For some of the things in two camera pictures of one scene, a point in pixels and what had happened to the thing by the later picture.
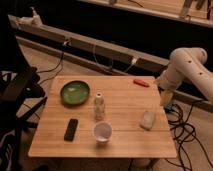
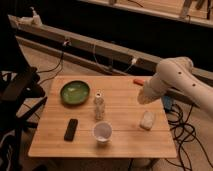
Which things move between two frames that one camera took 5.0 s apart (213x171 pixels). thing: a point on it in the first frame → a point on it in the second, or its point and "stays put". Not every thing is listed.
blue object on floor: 169,106 stays put
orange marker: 141,82 stays put
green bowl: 75,92 stays put
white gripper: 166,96 → 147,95
